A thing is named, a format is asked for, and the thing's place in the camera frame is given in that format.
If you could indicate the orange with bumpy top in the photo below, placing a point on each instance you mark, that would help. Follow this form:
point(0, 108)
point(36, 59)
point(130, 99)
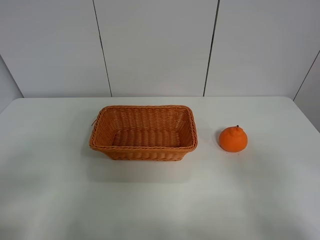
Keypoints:
point(233, 139)

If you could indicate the orange woven wicker basket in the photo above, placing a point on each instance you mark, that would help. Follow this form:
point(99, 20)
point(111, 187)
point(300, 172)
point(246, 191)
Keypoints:
point(144, 133)

